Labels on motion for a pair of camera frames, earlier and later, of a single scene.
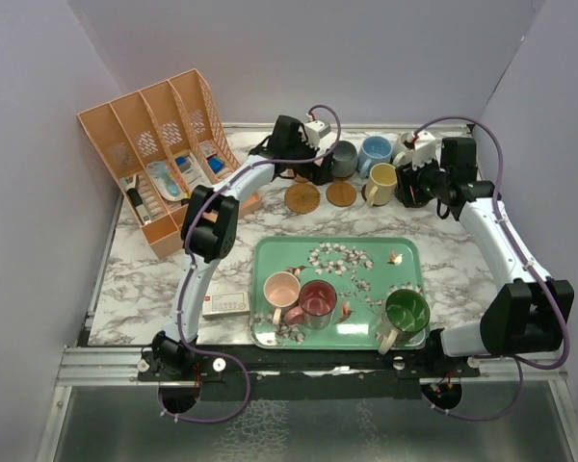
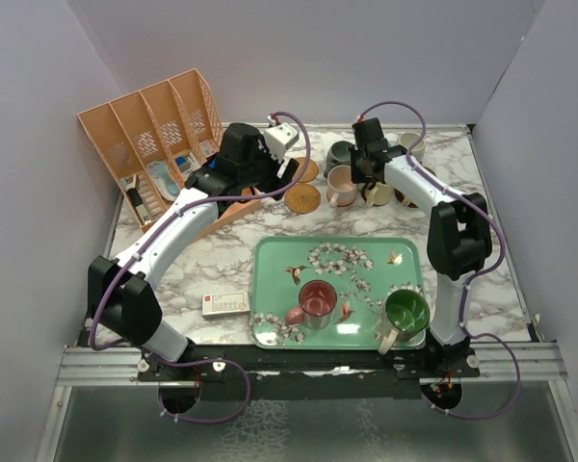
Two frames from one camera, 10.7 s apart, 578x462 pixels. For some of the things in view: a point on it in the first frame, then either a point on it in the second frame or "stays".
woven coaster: [302, 198] stays
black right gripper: [407, 191] -> [356, 177]
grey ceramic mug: [345, 159] stays
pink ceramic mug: [281, 292] -> [341, 191]
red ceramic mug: [317, 303] stays
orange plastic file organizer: [158, 144] stays
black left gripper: [317, 174] -> [275, 182]
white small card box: [223, 304] stays
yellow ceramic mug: [381, 184] stays
